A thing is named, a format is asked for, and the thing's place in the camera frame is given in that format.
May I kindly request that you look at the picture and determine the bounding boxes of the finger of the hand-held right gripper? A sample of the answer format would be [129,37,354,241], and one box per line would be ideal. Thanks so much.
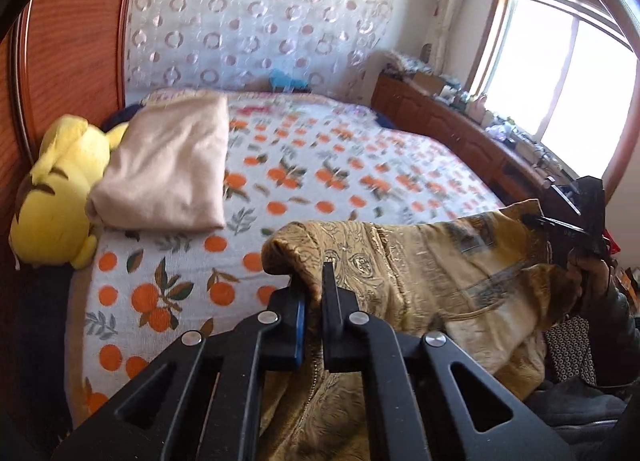
[522,214,585,238]

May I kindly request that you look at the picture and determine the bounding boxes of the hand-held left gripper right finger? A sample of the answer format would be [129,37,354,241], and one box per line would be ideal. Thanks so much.
[322,262,576,461]

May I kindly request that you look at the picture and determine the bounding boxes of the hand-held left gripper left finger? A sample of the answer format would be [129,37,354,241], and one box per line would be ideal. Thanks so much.
[52,286,307,461]

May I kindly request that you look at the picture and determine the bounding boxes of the golden patterned shirt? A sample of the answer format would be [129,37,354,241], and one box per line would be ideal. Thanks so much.
[260,198,566,461]

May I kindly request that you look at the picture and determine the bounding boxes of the person's right forearm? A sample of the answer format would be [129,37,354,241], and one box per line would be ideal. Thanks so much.
[570,286,640,388]

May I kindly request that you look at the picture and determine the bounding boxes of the person's right hand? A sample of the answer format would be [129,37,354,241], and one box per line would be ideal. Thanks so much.
[567,255,612,313]

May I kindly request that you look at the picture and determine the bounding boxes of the black dotted cloth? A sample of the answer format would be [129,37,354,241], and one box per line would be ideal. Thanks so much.
[544,316,598,387]

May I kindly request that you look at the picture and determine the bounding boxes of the wooden-framed window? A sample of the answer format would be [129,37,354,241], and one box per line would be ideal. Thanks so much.
[465,0,640,182]

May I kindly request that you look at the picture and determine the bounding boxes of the long wooden cabinet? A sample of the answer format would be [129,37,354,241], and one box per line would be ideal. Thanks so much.
[371,72,576,222]

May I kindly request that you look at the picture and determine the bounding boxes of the floral orange-print bed blanket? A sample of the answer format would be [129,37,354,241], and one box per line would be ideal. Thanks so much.
[67,91,506,429]

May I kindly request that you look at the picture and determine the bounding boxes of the person's dark trousers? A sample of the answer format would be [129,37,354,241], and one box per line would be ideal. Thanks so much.
[520,376,636,448]

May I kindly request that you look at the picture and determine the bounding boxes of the folded beige cloth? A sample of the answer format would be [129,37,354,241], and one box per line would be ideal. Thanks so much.
[85,91,230,232]

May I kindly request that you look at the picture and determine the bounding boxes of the folded patterned cloth stack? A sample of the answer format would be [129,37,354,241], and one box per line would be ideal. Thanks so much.
[382,51,426,76]

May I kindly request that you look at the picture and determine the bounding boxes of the white tied window curtain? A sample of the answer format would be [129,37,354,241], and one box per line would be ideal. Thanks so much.
[432,0,473,78]

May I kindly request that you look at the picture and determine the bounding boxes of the blue toy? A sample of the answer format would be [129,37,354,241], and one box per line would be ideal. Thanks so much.
[268,68,311,94]

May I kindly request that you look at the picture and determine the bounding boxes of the yellow plush toy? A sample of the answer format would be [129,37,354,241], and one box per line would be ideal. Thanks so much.
[9,113,131,272]

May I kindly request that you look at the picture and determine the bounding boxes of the sheer circle-patterned curtain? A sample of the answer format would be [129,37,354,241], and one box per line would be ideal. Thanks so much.
[122,0,396,106]

